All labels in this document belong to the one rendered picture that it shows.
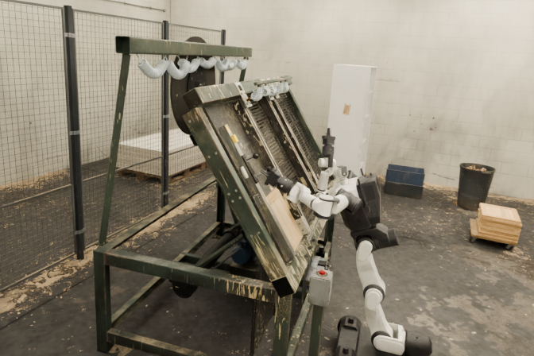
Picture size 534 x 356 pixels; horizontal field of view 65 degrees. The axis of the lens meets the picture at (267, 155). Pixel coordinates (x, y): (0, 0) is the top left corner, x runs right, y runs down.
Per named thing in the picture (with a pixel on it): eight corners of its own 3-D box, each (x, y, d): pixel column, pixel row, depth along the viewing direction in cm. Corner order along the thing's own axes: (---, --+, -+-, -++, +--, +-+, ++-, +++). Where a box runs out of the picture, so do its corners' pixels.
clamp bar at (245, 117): (299, 237, 300) (330, 225, 291) (222, 90, 293) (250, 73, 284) (303, 232, 309) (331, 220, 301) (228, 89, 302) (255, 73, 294)
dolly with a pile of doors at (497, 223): (516, 253, 500) (524, 222, 490) (468, 244, 519) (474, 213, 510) (510, 235, 554) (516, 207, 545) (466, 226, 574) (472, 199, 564)
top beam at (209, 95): (189, 111, 238) (203, 103, 234) (180, 95, 237) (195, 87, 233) (284, 87, 444) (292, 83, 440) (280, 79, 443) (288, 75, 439)
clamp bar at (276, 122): (315, 210, 355) (340, 199, 347) (249, 85, 348) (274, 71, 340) (317, 206, 364) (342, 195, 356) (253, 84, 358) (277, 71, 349)
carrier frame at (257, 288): (281, 405, 263) (291, 288, 244) (96, 350, 300) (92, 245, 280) (330, 254, 468) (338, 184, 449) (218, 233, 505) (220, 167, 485)
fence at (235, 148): (288, 259, 268) (294, 257, 266) (218, 128, 262) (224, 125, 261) (291, 255, 272) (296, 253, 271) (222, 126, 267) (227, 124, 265)
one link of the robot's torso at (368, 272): (386, 292, 294) (377, 230, 287) (386, 306, 278) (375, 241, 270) (365, 293, 299) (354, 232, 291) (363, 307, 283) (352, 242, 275)
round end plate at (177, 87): (176, 143, 313) (177, 33, 294) (169, 142, 315) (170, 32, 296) (218, 127, 388) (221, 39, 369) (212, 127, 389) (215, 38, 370)
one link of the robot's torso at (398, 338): (402, 339, 300) (405, 323, 296) (403, 358, 281) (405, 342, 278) (373, 333, 305) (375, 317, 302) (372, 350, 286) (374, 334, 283)
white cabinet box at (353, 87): (355, 195, 679) (370, 66, 630) (321, 188, 701) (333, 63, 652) (362, 185, 734) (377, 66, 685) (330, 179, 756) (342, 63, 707)
